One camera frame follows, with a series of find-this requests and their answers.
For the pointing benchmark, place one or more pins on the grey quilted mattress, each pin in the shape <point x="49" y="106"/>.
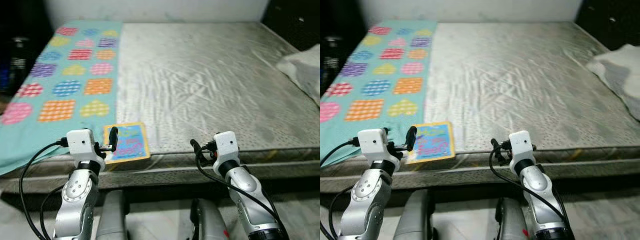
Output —
<point x="515" y="85"/>
<point x="210" y="85"/>

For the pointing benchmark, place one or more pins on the teal blanket with colourful hearts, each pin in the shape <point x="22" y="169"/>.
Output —
<point x="380" y="75"/>
<point x="65" y="75"/>

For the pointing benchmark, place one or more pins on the grey right robot leg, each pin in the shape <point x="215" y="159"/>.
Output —
<point x="511" y="224"/>
<point x="207" y="225"/>

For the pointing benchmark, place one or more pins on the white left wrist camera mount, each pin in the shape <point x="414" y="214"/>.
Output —
<point x="372" y="145"/>
<point x="80" y="145"/>

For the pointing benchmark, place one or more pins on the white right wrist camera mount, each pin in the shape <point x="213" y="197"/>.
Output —
<point x="226" y="147"/>
<point x="521" y="146"/>

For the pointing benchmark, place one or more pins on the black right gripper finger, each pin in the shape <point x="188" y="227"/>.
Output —
<point x="196" y="145"/>
<point x="495" y="144"/>

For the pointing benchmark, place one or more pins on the white pillow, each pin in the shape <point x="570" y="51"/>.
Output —
<point x="302" y="70"/>
<point x="617" y="75"/>

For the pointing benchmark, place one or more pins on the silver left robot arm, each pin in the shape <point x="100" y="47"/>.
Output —
<point x="75" y="200"/>
<point x="365" y="200"/>

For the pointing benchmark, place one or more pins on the blue yellow-edged picture book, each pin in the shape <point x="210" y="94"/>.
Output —
<point x="131" y="142"/>
<point x="435" y="142"/>

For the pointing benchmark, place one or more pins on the black bottle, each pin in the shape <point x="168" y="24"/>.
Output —
<point x="20" y="60"/>
<point x="334" y="60"/>

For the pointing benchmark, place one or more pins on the dark tufted headboard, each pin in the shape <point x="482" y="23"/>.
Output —
<point x="610" y="20"/>
<point x="295" y="20"/>

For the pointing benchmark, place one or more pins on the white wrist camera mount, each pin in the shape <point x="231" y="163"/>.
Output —
<point x="521" y="146"/>
<point x="226" y="147"/>
<point x="372" y="145"/>
<point x="80" y="145"/>

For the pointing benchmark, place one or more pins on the grey robot leg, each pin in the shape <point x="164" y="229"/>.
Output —
<point x="112" y="217"/>
<point x="207" y="225"/>
<point x="414" y="217"/>
<point x="511" y="224"/>

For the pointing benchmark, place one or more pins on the grey left robot leg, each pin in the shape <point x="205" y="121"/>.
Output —
<point x="414" y="217"/>
<point x="112" y="217"/>

